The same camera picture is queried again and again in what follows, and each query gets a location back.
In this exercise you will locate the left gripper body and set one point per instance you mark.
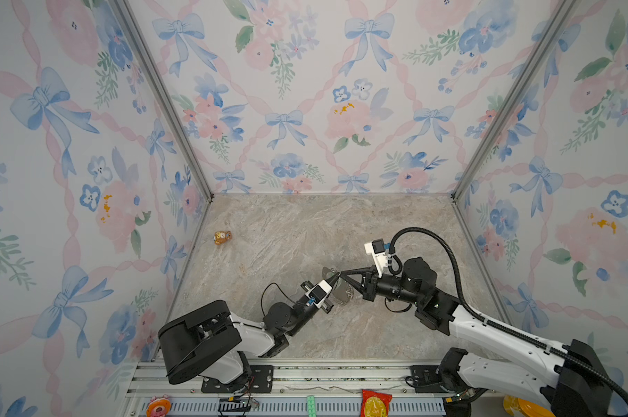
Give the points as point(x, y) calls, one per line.
point(324, 307)

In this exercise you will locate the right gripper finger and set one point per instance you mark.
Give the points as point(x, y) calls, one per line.
point(358, 285)
point(365, 270)

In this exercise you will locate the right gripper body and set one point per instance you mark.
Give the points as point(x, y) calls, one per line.
point(376, 278)

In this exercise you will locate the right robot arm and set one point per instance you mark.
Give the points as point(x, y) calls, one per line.
point(569, 380)

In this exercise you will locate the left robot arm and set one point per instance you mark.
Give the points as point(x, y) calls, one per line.
point(215, 343)

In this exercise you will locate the small brown bear toy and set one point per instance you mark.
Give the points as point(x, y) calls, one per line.
point(221, 237)

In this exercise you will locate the green toy brick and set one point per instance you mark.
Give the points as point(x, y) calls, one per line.
point(311, 406)

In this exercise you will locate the red yellow snack packet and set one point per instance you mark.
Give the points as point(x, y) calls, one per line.
point(375, 404)

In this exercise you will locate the yellow lidded container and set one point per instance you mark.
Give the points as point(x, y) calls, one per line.
point(516, 407)

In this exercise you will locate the pink orange round toy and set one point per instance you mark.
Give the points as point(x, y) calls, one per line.
point(159, 406)

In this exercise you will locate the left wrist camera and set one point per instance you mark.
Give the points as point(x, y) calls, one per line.
point(318, 295)

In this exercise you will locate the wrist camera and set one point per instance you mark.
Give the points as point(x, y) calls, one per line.
point(318, 295)
point(384, 257)

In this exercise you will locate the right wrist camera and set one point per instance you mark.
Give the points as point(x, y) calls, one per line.
point(384, 257)

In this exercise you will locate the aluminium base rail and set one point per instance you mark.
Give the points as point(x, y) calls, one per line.
point(281, 388)

